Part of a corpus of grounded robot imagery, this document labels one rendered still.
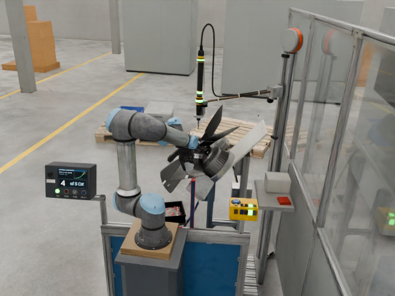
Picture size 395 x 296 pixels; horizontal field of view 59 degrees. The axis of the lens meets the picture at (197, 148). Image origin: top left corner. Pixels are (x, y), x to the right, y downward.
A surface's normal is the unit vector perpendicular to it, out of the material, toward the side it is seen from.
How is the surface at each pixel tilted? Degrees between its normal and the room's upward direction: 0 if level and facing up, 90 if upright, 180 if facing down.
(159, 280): 90
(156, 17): 90
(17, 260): 0
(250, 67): 90
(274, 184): 90
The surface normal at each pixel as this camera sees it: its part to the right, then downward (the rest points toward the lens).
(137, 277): -0.14, 0.41
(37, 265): 0.04, -0.91
